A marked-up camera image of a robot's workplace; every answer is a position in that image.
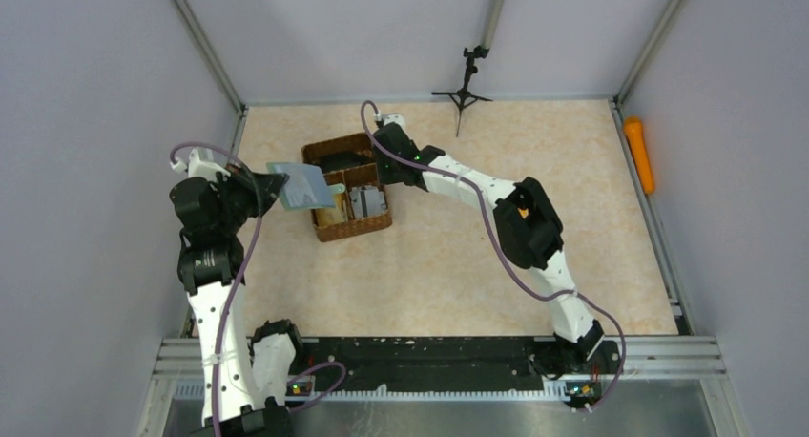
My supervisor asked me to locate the green leather card holder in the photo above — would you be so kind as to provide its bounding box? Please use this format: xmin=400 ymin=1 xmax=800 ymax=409
xmin=266 ymin=162 xmax=346 ymax=211

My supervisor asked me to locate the brown woven divided basket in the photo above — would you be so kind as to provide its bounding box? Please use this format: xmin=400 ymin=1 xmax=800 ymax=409
xmin=301 ymin=133 xmax=392 ymax=242

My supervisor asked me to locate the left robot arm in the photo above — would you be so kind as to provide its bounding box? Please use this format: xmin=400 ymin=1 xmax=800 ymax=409
xmin=169 ymin=141 xmax=302 ymax=436

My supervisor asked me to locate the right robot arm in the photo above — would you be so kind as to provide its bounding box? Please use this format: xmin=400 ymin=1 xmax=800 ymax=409
xmin=372 ymin=113 xmax=604 ymax=362

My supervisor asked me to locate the yellow item in basket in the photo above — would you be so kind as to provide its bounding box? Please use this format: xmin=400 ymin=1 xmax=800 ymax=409
xmin=314 ymin=193 xmax=349 ymax=227

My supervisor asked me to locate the black mini tripod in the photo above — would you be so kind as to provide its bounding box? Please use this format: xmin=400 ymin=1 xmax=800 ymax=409
xmin=430 ymin=45 xmax=492 ymax=137

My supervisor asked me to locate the grey pole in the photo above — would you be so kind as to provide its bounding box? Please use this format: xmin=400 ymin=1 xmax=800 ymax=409
xmin=479 ymin=0 xmax=506 ymax=52

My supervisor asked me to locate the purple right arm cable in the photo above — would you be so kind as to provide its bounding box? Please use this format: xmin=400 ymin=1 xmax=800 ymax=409
xmin=360 ymin=100 xmax=627 ymax=413

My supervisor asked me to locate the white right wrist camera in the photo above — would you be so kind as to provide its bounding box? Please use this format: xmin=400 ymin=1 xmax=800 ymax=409
xmin=375 ymin=114 xmax=406 ymax=130

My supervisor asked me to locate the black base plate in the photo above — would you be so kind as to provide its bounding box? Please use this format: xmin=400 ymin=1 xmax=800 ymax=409
xmin=286 ymin=336 xmax=620 ymax=400

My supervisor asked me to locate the orange cylindrical handle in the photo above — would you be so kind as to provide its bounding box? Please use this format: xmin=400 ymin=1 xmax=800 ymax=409
xmin=623 ymin=116 xmax=655 ymax=195

